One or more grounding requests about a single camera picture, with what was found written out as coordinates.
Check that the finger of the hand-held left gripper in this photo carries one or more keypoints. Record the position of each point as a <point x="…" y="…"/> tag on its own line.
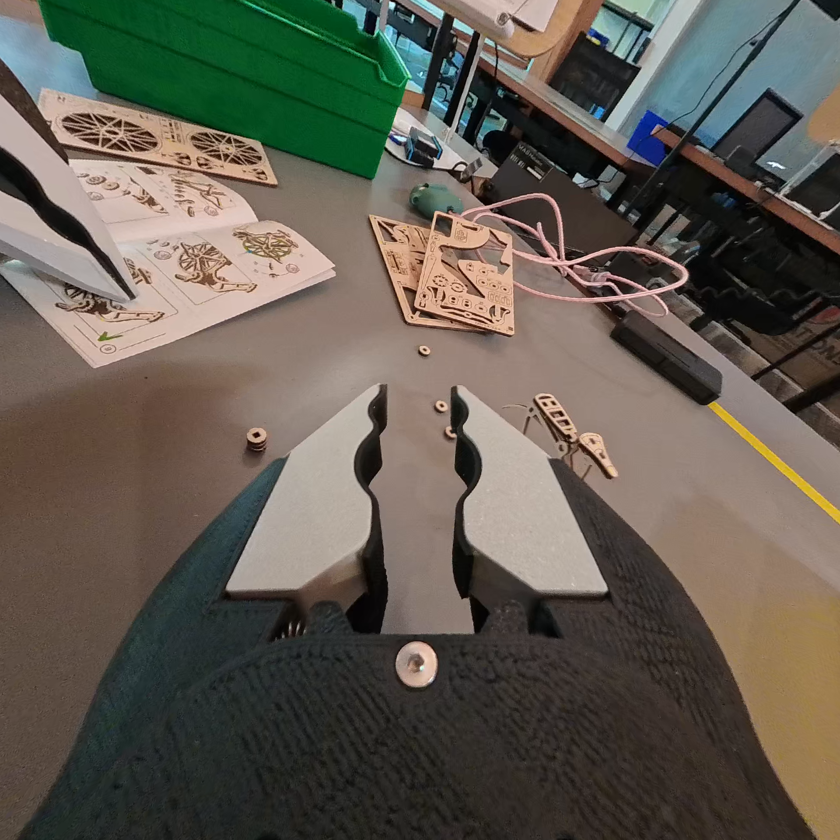
<point x="59" y="184"/>
<point x="39" y="243"/>

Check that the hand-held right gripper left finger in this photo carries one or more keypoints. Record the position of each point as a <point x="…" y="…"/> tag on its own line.
<point x="308" y="525"/>

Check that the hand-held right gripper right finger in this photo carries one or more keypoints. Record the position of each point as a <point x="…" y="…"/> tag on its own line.
<point x="525" y="525"/>

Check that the wooden wheel parts sheet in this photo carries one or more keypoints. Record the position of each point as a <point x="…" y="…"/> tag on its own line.
<point x="170" y="141"/>

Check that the illustrated instruction booklet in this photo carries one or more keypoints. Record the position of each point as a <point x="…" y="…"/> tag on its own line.
<point x="197" y="289"/>

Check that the black rectangular block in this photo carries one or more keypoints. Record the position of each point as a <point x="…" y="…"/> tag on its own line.
<point x="663" y="358"/>

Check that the stack of wooden part sheets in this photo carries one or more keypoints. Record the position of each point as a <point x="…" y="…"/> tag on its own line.
<point x="459" y="308"/>

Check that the black box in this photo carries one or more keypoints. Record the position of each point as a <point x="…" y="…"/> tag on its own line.
<point x="564" y="203"/>

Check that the teal rounded object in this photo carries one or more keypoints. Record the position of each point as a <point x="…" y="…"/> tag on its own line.
<point x="433" y="200"/>

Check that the small black device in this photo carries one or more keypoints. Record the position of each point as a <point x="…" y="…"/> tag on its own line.
<point x="423" y="144"/>

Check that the long wooden desk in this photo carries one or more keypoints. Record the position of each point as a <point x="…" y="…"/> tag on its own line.
<point x="754" y="184"/>
<point x="558" y="111"/>

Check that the blue box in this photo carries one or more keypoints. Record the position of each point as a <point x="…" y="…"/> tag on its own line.
<point x="646" y="131"/>

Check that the white clipboard stand pole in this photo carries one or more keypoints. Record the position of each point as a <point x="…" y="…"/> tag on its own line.
<point x="469" y="79"/>

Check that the black computer monitor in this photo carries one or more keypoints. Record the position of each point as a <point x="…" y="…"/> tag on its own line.
<point x="758" y="124"/>
<point x="594" y="79"/>

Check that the printed instruction sheet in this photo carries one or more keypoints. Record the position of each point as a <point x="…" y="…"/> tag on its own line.
<point x="525" y="13"/>

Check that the wooden bicycle frame model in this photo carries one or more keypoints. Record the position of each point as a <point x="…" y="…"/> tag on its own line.
<point x="598" y="451"/>

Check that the wooden frame parts sheet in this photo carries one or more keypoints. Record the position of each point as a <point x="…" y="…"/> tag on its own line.
<point x="394" y="262"/>

